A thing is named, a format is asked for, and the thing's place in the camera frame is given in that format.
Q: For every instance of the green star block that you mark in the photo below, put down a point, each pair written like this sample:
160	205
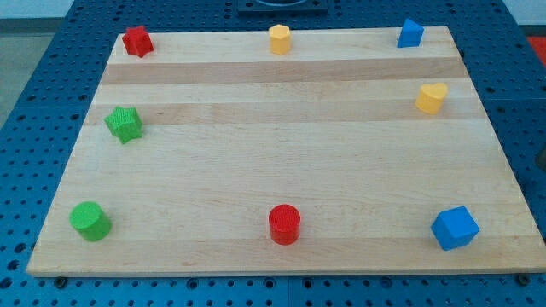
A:
124	123

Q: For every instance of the yellow heart block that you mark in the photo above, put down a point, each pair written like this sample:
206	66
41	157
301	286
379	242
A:
431	97

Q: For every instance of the red star block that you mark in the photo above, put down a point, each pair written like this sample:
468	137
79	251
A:
137	41

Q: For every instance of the blue triangle block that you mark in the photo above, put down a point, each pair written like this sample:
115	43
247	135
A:
410	34

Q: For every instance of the yellow hexagon block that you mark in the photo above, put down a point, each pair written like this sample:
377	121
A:
280	39

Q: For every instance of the blue cube block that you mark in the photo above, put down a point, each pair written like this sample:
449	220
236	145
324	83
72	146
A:
454	228

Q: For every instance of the green cylinder block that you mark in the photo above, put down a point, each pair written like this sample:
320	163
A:
90	221

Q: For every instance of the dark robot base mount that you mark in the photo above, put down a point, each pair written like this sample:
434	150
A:
281	6

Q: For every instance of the wooden board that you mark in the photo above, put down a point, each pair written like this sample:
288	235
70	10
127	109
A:
231	130

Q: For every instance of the red cylinder block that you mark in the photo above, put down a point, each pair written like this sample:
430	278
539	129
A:
284	221

